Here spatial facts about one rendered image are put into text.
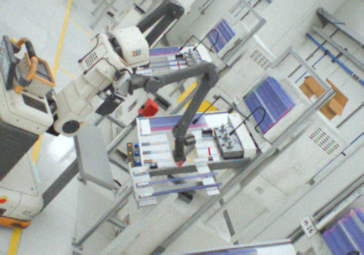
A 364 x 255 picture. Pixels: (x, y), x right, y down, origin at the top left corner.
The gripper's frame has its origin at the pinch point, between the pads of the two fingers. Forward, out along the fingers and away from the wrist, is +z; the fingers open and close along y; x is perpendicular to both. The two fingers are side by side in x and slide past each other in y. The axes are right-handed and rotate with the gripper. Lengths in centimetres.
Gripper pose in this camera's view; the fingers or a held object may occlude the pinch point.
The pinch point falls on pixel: (179, 166)
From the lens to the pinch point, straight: 296.0
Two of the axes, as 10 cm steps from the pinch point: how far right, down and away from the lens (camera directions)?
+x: -9.7, 1.2, -1.9
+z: -0.1, 8.3, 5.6
